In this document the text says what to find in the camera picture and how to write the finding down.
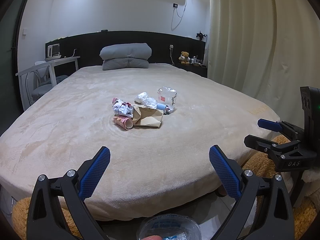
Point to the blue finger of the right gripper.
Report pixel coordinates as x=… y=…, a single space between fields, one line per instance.
x=273 y=149
x=288 y=130

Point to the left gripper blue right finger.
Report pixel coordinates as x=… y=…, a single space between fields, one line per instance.
x=275 y=219

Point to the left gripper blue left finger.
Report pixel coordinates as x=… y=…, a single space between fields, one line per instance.
x=45 y=216

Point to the white tissue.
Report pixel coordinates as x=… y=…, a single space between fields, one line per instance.
x=146 y=101

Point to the printed paper wad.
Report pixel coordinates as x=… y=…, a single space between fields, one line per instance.
x=122 y=108

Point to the clear plastic trash bin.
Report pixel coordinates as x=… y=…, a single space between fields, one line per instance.
x=170 y=226

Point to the brown fluffy slippers rug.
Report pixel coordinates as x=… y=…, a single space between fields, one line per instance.
x=57 y=209

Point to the beige curtain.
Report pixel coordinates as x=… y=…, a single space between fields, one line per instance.
x=267 y=49

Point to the black nightstand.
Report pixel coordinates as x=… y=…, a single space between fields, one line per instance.
x=199 y=70

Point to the beige plush bed blanket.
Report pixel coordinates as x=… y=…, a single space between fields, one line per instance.
x=151 y=169

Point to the brown teddy bear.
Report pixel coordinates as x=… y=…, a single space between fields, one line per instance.
x=184 y=58

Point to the small dark plant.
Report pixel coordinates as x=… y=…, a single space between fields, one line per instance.
x=200 y=36

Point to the pink rolled wrapper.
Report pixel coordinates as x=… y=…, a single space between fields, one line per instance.
x=123 y=122

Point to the brown crumpled paper bag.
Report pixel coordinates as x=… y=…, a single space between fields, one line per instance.
x=148 y=117

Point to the white charger on headboard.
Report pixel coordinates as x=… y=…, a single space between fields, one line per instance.
x=171 y=51

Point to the black headboard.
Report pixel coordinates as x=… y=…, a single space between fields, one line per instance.
x=152 y=46

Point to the white metal chair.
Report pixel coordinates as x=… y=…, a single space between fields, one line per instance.
x=41 y=84

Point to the grey folded duvet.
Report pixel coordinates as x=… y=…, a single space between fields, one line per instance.
x=132 y=50

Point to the white desk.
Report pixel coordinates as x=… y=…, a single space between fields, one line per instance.
x=53 y=63

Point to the grey pillow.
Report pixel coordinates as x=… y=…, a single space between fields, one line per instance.
x=113 y=64

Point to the white small appliance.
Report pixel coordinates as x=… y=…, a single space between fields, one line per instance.
x=53 y=52

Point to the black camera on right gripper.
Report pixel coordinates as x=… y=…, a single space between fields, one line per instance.
x=310 y=97

